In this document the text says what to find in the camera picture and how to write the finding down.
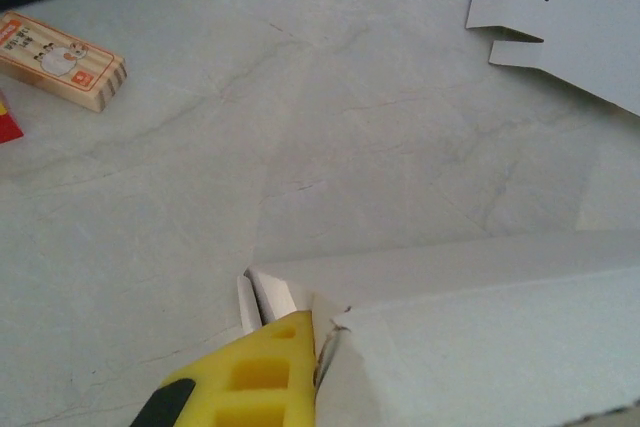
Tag printed wooden block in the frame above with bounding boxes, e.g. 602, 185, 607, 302
0, 10, 128, 113

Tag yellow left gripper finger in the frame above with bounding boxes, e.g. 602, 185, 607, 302
129, 309, 321, 427

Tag small red toy brick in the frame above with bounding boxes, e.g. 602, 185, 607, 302
0, 89, 25, 145

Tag white cardboard paper box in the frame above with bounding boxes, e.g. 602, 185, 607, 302
237, 229, 640, 427
464, 0, 640, 118

